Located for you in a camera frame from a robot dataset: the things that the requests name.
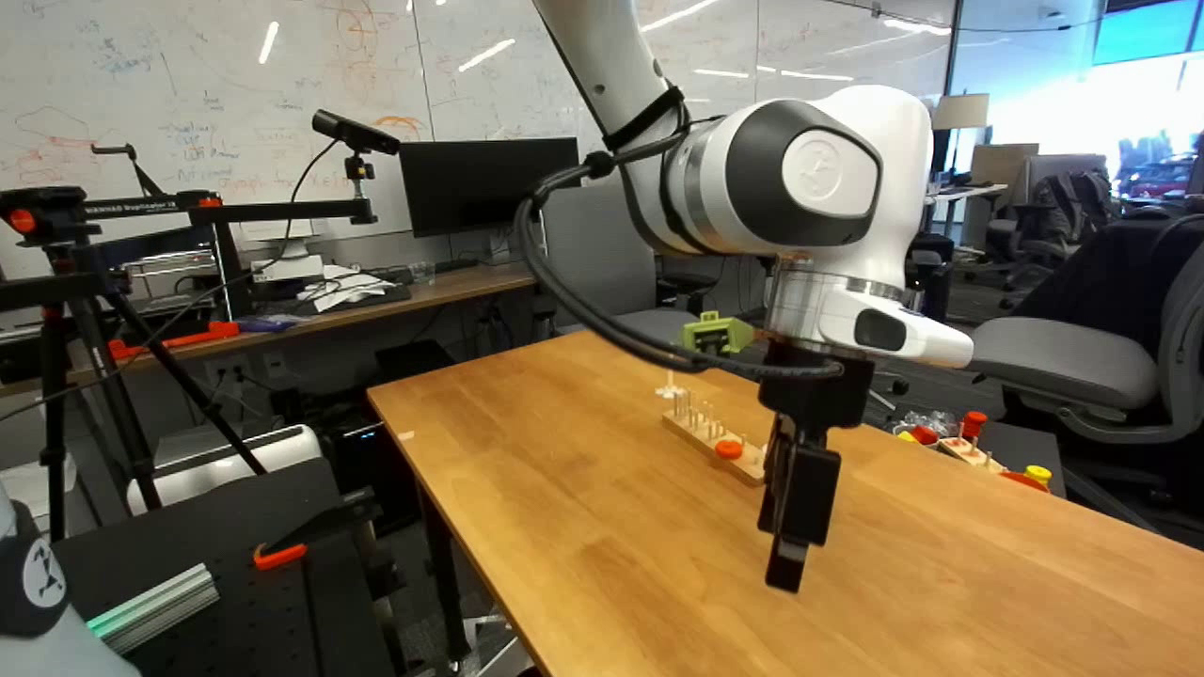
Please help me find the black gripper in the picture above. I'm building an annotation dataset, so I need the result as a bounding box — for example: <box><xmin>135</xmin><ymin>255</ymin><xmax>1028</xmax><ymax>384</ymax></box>
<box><xmin>757</xmin><ymin>341</ymin><xmax>873</xmax><ymax>589</ymax></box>

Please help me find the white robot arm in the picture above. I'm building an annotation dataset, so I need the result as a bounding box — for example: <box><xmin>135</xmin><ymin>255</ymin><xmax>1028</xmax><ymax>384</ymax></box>
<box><xmin>532</xmin><ymin>0</ymin><xmax>976</xmax><ymax>589</ymax></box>

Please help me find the wooden peg stand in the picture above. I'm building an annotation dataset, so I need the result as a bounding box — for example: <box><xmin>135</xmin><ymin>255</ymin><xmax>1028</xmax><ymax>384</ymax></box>
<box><xmin>655</xmin><ymin>377</ymin><xmax>769</xmax><ymax>485</ymax></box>

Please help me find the wooden toy tray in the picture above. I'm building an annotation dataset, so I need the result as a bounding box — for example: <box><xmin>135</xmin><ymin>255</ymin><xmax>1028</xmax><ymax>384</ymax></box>
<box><xmin>893</xmin><ymin>411</ymin><xmax>1053</xmax><ymax>494</ymax></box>

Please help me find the grey office chair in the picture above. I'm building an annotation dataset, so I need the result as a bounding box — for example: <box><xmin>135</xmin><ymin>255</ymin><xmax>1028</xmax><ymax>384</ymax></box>
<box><xmin>969</xmin><ymin>246</ymin><xmax>1204</xmax><ymax>503</ymax></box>

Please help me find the black computer monitor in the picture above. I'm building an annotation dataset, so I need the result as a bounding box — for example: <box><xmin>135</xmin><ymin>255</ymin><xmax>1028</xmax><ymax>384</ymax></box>
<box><xmin>400</xmin><ymin>140</ymin><xmax>578</xmax><ymax>237</ymax></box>

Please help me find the green wrist camera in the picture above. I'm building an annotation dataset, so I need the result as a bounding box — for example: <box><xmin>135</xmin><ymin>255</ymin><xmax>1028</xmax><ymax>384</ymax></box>
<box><xmin>682</xmin><ymin>310</ymin><xmax>757</xmax><ymax>359</ymax></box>

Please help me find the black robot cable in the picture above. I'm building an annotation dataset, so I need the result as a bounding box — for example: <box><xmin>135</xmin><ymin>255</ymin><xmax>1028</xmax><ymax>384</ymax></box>
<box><xmin>508</xmin><ymin>88</ymin><xmax>850</xmax><ymax>384</ymax></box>

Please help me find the black clamp orange handle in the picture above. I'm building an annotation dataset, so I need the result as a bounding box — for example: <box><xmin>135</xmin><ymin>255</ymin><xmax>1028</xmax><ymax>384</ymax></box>
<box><xmin>252</xmin><ymin>488</ymin><xmax>379</xmax><ymax>573</ymax></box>

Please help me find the black camera tripod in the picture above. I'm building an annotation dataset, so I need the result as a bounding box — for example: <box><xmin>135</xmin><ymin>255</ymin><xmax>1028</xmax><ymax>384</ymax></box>
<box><xmin>0</xmin><ymin>184</ymin><xmax>372</xmax><ymax>534</ymax></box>

